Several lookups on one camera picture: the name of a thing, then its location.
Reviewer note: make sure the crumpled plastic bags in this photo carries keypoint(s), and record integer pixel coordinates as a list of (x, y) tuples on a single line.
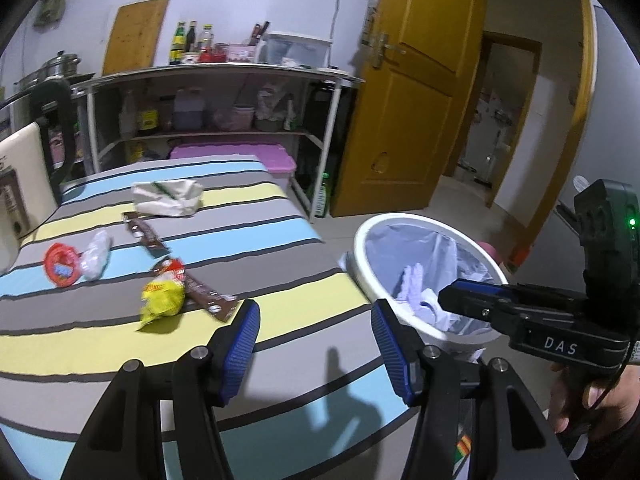
[(275, 105)]

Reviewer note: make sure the white cup blue label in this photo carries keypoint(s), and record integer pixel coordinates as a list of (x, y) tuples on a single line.
[(435, 307)]

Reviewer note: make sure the pink plastic tub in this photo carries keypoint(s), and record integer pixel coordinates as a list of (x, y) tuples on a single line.
[(243, 117)]

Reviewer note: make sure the red round lid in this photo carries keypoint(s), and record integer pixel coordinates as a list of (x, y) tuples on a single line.
[(62, 265)]

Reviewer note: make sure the round white wall sticker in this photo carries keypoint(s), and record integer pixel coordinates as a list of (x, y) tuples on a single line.
[(580, 182)]

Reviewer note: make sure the kitchen knife set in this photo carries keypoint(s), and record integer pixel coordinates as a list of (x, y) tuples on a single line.
[(257, 34)]

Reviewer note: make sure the clear storage box white lid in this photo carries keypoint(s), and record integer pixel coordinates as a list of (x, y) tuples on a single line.
[(297, 50)]

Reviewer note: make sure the clear plastic bag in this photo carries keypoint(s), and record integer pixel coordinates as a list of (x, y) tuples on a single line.
[(96, 255)]

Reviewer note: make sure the pink plastic stool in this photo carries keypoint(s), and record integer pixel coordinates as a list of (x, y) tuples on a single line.
[(492, 255)]

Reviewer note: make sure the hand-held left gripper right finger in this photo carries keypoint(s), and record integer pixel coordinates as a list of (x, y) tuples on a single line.
[(392, 350)]

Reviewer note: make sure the yellow label oil bottle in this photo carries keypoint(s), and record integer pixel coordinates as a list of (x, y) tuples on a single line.
[(148, 117)]

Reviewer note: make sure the white round waste bin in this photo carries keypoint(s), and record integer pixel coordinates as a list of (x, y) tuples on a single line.
[(365, 270)]

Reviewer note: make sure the dark sauce bottle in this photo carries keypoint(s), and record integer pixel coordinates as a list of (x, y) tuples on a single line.
[(192, 37)]

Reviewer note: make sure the dark jar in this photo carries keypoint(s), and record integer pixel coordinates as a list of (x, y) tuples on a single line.
[(167, 116)]

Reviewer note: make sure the brown wrapper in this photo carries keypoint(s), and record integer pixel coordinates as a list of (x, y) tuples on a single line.
[(210, 302), (147, 235)]

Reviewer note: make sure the person's right hand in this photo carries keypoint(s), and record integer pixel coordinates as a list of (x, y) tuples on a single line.
[(615, 405)]

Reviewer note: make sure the green bottle yellow label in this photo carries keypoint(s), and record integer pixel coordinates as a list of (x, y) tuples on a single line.
[(177, 47)]

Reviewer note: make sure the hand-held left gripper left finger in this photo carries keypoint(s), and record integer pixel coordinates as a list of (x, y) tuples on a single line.
[(242, 345)]

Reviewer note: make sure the yellow door frame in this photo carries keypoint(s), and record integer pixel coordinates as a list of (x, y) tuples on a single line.
[(585, 110)]

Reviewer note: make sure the yellow wooden door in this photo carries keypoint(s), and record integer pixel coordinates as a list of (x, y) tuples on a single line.
[(410, 125)]

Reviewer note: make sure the small steel pot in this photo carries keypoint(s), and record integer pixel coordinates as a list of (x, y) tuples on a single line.
[(30, 82)]

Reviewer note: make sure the grey plastic jug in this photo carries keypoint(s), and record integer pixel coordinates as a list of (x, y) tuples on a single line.
[(189, 110)]

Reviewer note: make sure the steel steamer pot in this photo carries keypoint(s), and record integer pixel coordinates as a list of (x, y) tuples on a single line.
[(61, 65)]

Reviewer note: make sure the clear bottle yellow cap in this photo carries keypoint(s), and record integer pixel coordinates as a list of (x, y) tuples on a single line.
[(206, 40)]

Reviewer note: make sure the wooden cutting board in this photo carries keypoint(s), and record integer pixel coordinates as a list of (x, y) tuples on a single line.
[(135, 35)]

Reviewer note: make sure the paper wall calendar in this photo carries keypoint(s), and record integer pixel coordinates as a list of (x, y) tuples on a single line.
[(375, 0)]

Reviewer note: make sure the multicoloured striped cloth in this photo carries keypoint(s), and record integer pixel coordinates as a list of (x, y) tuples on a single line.
[(462, 447)]

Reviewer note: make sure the white shelf rack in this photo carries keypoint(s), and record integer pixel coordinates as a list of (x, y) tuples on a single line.
[(210, 71)]

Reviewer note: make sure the striped tablecloth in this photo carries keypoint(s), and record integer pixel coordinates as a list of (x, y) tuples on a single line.
[(280, 255)]

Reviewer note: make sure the white paper bag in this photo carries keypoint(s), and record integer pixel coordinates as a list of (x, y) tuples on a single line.
[(167, 197)]

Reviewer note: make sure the yellow snack wrapper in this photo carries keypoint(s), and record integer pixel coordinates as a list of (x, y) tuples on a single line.
[(160, 300)]

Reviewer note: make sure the white plastic bottle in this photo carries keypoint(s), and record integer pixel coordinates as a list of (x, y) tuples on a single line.
[(128, 117)]

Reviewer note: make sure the pink lidded storage box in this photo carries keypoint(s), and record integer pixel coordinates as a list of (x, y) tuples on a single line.
[(235, 157)]

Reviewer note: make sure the green hanging cloth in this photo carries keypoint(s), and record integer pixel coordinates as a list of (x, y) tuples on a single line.
[(50, 10)]

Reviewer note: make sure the pink utensil basket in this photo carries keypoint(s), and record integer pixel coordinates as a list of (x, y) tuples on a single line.
[(242, 53)]

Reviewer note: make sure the cream electric kettle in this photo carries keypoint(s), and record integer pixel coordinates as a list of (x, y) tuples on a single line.
[(37, 170)]

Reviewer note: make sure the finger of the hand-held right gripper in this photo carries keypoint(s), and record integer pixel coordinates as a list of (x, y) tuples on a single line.
[(465, 300), (520, 292)]

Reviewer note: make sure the green glass bottle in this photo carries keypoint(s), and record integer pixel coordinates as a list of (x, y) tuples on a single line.
[(321, 200)]

